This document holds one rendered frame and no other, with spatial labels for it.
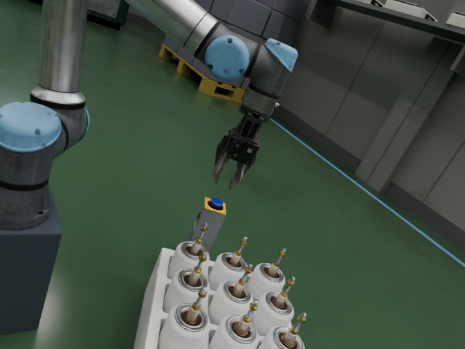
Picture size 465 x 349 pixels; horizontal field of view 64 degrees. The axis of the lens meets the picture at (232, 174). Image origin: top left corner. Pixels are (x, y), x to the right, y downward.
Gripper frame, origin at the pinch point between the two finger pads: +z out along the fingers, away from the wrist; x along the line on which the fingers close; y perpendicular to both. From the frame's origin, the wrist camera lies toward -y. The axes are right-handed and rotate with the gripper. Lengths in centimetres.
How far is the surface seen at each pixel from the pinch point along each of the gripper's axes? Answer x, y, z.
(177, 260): -3.4, 3.8, 25.2
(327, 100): 98, -301, 4
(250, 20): -6, -319, -37
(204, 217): 0.3, -13.2, 19.8
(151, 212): -18, -50, 48
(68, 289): -29, 3, 48
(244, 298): 15.0, 12.6, 22.5
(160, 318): -3.0, 19.9, 29.9
